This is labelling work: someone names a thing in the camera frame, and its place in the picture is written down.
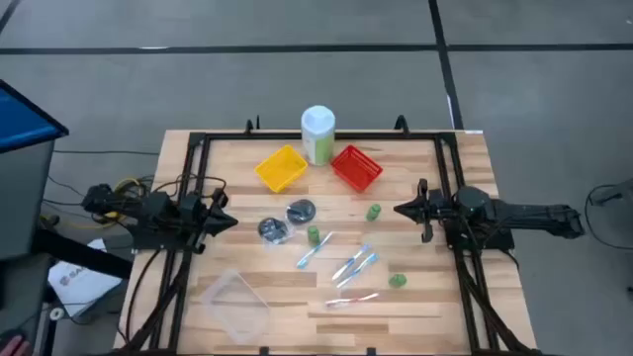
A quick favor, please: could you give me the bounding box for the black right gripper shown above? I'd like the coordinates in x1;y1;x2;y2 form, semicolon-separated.
394;177;449;244

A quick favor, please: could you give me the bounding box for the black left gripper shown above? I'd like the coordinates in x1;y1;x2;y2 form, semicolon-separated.
177;189;239;254

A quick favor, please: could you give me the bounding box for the black round bagged item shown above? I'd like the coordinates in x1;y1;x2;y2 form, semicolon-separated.
285;198;317;226
256;216;294;246

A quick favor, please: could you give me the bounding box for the red toothbrush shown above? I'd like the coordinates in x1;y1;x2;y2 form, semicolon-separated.
323;291;381;311

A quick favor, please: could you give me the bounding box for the red plastic basket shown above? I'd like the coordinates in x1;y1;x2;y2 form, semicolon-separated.
329;143;385;193

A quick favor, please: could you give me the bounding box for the yellow plastic basket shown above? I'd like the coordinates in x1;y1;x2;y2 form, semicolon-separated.
253;143;310;194

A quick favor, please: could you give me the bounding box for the clear plastic container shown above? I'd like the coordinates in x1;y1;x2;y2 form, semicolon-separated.
200;268;272;346

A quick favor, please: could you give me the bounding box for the white green wipes canister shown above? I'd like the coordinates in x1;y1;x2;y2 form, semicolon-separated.
300;104;336;167

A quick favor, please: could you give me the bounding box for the black desk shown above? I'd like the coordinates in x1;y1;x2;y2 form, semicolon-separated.
0;229;135;356

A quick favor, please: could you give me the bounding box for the white printed paper sheet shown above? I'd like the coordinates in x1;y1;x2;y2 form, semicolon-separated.
47;238;124;317

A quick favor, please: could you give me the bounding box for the grey floor device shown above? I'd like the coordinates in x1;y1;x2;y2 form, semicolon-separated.
590;177;633;207

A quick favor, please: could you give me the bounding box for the large computer monitor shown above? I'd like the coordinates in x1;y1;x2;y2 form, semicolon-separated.
0;78;69;261

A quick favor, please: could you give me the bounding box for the person's hand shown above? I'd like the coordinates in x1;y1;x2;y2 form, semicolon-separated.
0;334;33;356

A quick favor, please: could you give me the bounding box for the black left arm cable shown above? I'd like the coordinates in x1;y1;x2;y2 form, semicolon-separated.
152;172;228;199

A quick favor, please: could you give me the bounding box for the yellow cable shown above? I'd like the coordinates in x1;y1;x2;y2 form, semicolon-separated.
39;176;144;231

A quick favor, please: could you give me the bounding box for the black aluminium table frame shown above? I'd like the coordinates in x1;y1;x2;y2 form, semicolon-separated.
116;129;545;356

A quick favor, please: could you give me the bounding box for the black straight floor cable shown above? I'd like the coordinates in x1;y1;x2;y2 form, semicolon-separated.
52;149;160;156

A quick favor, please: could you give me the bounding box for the black floor cable loop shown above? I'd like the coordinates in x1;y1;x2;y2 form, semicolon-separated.
585;184;633;251

